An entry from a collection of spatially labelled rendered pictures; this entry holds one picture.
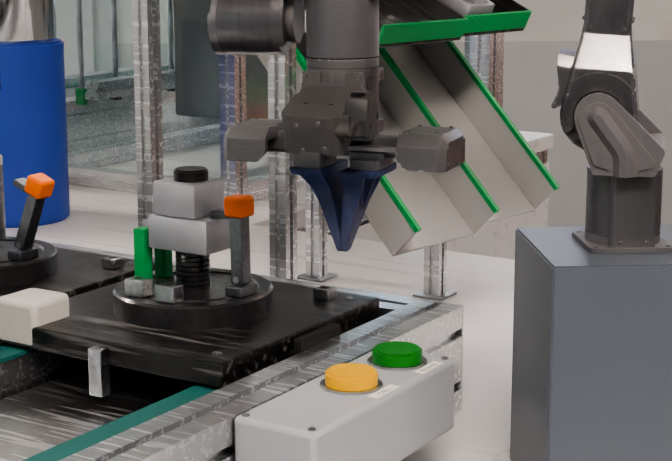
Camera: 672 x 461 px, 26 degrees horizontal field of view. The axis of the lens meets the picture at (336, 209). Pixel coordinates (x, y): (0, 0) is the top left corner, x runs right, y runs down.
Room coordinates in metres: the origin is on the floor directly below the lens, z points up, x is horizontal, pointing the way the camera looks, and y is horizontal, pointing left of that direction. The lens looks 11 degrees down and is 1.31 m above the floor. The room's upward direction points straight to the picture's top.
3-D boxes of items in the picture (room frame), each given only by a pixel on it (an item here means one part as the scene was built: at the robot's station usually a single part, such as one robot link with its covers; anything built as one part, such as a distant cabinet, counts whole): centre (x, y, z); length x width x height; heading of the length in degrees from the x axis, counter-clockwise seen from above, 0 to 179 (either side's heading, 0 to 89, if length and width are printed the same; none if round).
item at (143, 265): (1.25, 0.17, 1.01); 0.01 x 0.01 x 0.05; 58
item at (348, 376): (1.05, -0.01, 0.96); 0.04 x 0.04 x 0.02
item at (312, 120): (1.09, 0.00, 1.16); 0.07 x 0.07 x 0.06; 71
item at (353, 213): (1.14, -0.02, 1.08); 0.06 x 0.04 x 0.07; 159
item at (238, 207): (1.22, 0.09, 1.04); 0.04 x 0.02 x 0.08; 58
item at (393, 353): (1.11, -0.05, 0.96); 0.04 x 0.04 x 0.02
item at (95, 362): (1.13, 0.19, 0.95); 0.01 x 0.01 x 0.04; 58
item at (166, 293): (1.19, 0.14, 1.00); 0.02 x 0.01 x 0.02; 58
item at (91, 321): (1.24, 0.13, 0.96); 0.24 x 0.24 x 0.02; 58
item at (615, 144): (1.10, -0.22, 1.15); 0.09 x 0.07 x 0.06; 168
